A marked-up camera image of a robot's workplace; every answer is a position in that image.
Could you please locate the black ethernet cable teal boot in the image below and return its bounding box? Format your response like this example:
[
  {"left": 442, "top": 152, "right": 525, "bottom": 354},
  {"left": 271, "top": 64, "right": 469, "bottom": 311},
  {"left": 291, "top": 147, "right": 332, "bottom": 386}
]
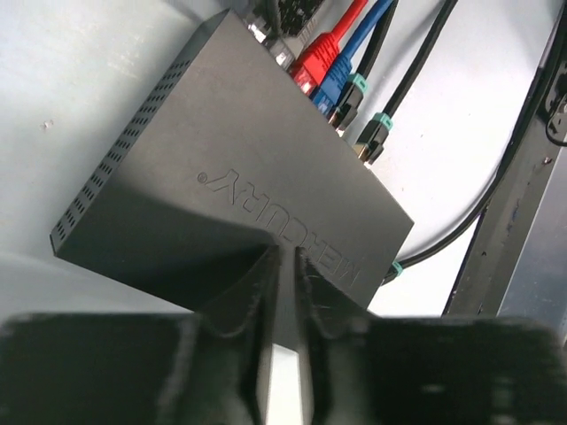
[{"left": 329, "top": 1, "right": 398, "bottom": 136}]

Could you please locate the blue ethernet cable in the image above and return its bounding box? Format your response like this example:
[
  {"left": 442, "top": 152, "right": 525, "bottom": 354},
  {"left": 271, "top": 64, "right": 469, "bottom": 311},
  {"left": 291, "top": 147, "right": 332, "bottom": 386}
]
[{"left": 312, "top": 0, "right": 400, "bottom": 116}]

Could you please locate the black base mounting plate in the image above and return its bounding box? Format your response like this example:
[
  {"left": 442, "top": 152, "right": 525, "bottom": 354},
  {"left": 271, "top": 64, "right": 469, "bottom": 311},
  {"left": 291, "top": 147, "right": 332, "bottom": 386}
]
[{"left": 443, "top": 89, "right": 566, "bottom": 316}]

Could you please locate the loose black ethernet cable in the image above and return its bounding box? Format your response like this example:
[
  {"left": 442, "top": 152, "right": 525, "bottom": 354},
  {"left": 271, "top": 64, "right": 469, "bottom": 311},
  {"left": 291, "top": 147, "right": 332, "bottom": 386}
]
[{"left": 353, "top": 0, "right": 562, "bottom": 284}]

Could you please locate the black network switch box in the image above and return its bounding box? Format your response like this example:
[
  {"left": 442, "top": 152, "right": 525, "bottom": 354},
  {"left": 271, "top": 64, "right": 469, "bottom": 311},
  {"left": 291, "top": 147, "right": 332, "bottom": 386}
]
[{"left": 50, "top": 10, "right": 413, "bottom": 305}]

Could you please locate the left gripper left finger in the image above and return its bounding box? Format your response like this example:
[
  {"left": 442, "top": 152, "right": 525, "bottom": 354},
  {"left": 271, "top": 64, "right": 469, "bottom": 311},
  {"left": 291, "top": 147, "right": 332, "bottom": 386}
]
[{"left": 167, "top": 246, "right": 281, "bottom": 424}]

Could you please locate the red ethernet cable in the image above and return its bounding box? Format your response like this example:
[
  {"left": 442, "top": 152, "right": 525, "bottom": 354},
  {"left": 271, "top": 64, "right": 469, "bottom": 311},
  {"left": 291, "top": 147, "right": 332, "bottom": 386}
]
[{"left": 290, "top": 0, "right": 369, "bottom": 94}]

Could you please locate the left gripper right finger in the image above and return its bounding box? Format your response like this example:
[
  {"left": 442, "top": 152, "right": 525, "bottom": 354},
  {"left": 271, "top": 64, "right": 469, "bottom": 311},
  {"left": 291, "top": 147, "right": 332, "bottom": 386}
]
[{"left": 294, "top": 248, "right": 381, "bottom": 424}]

